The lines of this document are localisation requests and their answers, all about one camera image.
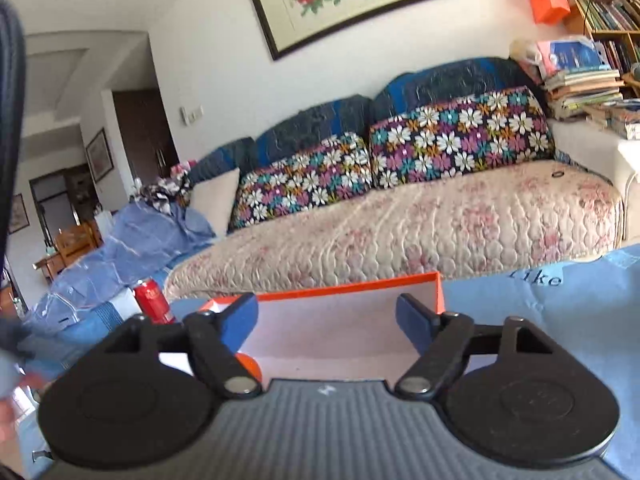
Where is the small framed picture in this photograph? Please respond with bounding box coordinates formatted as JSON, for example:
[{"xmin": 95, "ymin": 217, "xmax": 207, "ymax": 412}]
[{"xmin": 86, "ymin": 128, "xmax": 115, "ymax": 183}]

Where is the blue striped bedsheet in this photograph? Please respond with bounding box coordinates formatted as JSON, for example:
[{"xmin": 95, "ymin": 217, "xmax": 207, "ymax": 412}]
[{"xmin": 26, "ymin": 202, "xmax": 215, "ymax": 333}]

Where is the wooden bookshelf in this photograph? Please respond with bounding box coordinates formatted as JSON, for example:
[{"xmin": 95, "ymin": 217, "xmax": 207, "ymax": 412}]
[{"xmin": 563, "ymin": 0, "xmax": 639, "ymax": 96}]

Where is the sofa with quilted cover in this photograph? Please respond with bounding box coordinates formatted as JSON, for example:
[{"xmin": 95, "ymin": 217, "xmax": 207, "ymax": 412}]
[{"xmin": 164, "ymin": 58, "xmax": 628, "ymax": 300}]

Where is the stack of books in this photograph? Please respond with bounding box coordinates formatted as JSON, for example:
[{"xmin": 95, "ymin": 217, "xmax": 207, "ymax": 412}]
[{"xmin": 542, "ymin": 65, "xmax": 624, "ymax": 120}]

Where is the floral cushion left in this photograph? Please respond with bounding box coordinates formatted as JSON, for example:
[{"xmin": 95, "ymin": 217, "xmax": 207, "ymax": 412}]
[{"xmin": 230, "ymin": 132, "xmax": 372, "ymax": 231}]

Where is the blue tablecloth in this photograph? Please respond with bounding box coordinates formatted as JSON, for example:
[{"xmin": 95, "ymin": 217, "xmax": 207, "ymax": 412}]
[{"xmin": 14, "ymin": 242, "xmax": 640, "ymax": 480}]

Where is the person's hand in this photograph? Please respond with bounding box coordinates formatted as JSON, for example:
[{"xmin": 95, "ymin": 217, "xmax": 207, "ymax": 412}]
[{"xmin": 0, "ymin": 396, "xmax": 21, "ymax": 443}]

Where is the red soda can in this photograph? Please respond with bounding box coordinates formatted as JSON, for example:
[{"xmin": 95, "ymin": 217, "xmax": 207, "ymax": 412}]
[{"xmin": 134, "ymin": 278, "xmax": 176, "ymax": 324}]

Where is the white wall switch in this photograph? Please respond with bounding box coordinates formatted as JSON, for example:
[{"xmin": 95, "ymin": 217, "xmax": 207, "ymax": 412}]
[{"xmin": 180, "ymin": 106, "xmax": 204, "ymax": 126}]

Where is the floral cushion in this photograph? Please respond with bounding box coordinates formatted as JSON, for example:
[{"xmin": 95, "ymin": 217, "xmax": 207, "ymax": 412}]
[
  {"xmin": 369, "ymin": 87, "xmax": 555, "ymax": 188},
  {"xmin": 230, "ymin": 132, "xmax": 372, "ymax": 231}
]

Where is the cream pillow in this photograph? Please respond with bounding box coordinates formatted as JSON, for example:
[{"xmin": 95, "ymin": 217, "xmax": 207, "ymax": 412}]
[{"xmin": 190, "ymin": 169, "xmax": 240, "ymax": 237}]

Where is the floral cushion right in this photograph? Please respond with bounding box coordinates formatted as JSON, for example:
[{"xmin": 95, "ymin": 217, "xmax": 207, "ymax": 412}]
[{"xmin": 369, "ymin": 87, "xmax": 555, "ymax": 188}]

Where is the orange cardboard box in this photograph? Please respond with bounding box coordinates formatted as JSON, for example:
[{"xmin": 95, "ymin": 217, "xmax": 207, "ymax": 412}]
[{"xmin": 227, "ymin": 272, "xmax": 445, "ymax": 387}]

